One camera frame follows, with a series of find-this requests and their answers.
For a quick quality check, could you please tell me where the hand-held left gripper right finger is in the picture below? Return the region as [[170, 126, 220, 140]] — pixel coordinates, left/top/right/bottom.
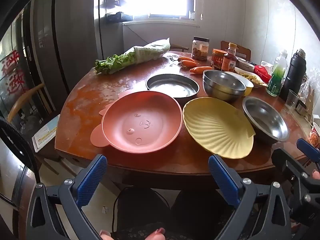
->
[[208, 154, 292, 240]]

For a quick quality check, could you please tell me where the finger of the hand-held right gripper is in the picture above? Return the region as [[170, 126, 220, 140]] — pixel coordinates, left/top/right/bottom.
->
[[271, 148, 313, 196], [297, 138, 320, 170]]

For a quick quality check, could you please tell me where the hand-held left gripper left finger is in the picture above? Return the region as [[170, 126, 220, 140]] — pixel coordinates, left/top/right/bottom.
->
[[26, 154, 108, 240]]

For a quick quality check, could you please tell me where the flat-rimmed stainless steel bowl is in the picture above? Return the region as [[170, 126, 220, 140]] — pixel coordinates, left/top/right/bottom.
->
[[242, 96, 290, 144]]

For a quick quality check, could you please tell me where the yellow shell-shaped plate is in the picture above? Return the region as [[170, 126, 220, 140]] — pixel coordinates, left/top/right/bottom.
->
[[182, 97, 256, 159]]

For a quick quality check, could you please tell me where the pink bear-shaped plate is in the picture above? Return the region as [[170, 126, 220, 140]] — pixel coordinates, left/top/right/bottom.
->
[[90, 91, 183, 154]]

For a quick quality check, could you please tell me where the yellow bowl with handle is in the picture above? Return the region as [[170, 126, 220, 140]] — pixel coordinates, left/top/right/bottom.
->
[[225, 71, 254, 97]]

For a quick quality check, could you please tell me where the shallow stainless steel plate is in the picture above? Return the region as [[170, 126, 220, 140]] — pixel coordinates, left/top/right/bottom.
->
[[146, 74, 200, 99]]

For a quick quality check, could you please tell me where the person's left hand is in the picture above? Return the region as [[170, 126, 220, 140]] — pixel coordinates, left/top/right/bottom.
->
[[99, 227, 167, 240]]

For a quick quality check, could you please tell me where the instant noodle cup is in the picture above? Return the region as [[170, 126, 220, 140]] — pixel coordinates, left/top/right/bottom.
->
[[309, 121, 320, 148]]

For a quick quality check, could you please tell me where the small steel cup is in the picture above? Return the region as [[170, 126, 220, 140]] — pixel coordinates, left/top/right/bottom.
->
[[296, 99, 308, 117]]

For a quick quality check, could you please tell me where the clear plastic cup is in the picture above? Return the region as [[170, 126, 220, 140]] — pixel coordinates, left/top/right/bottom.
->
[[285, 89, 300, 109]]

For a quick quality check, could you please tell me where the printed booklet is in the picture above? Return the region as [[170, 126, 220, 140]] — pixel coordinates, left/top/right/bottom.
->
[[32, 114, 61, 153]]

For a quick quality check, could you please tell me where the black thermos flask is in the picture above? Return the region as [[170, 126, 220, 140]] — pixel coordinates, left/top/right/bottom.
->
[[279, 49, 307, 102]]

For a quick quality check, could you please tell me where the green plastic bottle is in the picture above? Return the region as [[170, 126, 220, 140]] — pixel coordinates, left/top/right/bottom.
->
[[266, 49, 288, 97]]

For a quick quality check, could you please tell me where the red tissue pack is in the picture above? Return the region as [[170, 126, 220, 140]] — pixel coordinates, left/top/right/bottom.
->
[[253, 64, 273, 84]]

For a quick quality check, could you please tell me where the white dish with food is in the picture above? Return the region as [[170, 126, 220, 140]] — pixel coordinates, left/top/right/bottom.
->
[[234, 66, 269, 88]]

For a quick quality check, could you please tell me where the wooden chair with curved back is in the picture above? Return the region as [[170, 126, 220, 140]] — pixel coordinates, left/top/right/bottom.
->
[[7, 83, 60, 175]]

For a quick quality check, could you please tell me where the white ceramic bowl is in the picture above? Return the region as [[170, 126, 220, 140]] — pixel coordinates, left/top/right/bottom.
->
[[235, 59, 255, 71]]

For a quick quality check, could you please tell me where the brown sauce bottle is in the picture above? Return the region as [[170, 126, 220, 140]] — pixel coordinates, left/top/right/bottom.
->
[[221, 42, 238, 72]]

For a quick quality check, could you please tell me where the red-labelled jar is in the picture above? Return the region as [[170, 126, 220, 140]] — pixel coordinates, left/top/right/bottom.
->
[[211, 49, 227, 70]]

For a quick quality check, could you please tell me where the wooden chair with cutout back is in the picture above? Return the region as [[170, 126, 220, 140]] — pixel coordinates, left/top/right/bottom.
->
[[220, 41, 251, 60]]

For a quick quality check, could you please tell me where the glass door with red characters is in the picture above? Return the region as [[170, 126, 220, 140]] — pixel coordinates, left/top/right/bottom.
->
[[0, 12, 54, 130]]

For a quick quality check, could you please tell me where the clear jar with dark lid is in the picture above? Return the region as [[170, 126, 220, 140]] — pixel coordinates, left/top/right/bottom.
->
[[191, 36, 210, 61]]

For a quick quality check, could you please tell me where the wooden chair behind table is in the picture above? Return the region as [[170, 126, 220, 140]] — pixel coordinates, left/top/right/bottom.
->
[[170, 44, 189, 53]]

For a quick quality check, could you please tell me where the wrapped green celery bunch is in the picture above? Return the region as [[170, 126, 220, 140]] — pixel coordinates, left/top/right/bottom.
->
[[124, 38, 171, 64]]

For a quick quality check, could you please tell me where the grey refrigerator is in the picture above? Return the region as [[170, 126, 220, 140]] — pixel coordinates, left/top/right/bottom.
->
[[24, 0, 123, 115]]

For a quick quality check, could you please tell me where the thick black hose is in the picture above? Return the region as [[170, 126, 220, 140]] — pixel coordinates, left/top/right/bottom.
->
[[0, 116, 42, 184]]

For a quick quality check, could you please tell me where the black wall shelf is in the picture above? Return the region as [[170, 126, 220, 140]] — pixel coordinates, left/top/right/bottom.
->
[[104, 0, 133, 22]]

